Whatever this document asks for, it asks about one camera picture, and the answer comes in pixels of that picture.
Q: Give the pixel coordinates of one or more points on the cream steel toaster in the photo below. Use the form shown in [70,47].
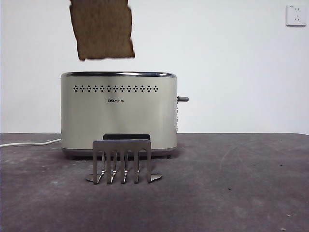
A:
[144,113]

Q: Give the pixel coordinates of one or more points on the white wall socket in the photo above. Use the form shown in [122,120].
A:
[296,15]

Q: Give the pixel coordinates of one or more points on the grey toaster lever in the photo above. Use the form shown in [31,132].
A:
[183,99]

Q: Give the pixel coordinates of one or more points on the steel toast rack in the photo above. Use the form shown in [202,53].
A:
[120,145]

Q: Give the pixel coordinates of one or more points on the brown seeded bread slice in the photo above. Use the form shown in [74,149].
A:
[103,31]

